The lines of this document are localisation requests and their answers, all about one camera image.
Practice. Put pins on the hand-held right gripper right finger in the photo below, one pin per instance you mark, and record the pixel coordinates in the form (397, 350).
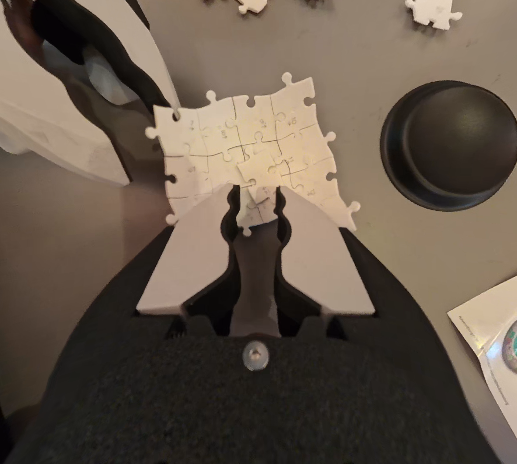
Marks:
(323, 262)

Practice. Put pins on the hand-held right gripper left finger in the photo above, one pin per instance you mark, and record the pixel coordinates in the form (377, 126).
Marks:
(190, 262)

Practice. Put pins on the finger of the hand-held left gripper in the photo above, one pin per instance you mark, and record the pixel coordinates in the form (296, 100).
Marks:
(121, 16)
(48, 129)

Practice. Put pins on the single white puzzle piece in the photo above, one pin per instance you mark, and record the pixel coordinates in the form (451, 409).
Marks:
(262, 165)

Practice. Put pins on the curved assembled puzzle section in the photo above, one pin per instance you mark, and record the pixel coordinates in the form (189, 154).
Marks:
(262, 137)

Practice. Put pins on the black round stand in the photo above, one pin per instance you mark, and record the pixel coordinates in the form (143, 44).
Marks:
(452, 145)

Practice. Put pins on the white printed paper sheet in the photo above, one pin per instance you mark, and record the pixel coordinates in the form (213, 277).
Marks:
(488, 351)

